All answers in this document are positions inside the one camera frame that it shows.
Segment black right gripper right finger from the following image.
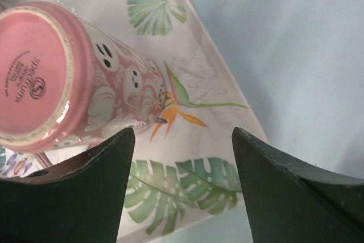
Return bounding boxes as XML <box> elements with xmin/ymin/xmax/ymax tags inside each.
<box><xmin>231</xmin><ymin>127</ymin><xmax>363</xmax><ymax>242</ymax></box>

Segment leaf pattern serving tray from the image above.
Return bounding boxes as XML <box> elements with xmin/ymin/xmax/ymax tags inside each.
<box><xmin>1</xmin><ymin>0</ymin><xmax>265</xmax><ymax>242</ymax></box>

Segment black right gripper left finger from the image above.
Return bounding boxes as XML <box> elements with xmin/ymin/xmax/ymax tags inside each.
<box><xmin>1</xmin><ymin>128</ymin><xmax>135</xmax><ymax>242</ymax></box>

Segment pink face pattern mug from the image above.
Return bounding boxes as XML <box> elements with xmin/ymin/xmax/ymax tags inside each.
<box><xmin>1</xmin><ymin>1</ymin><xmax>166</xmax><ymax>153</ymax></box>

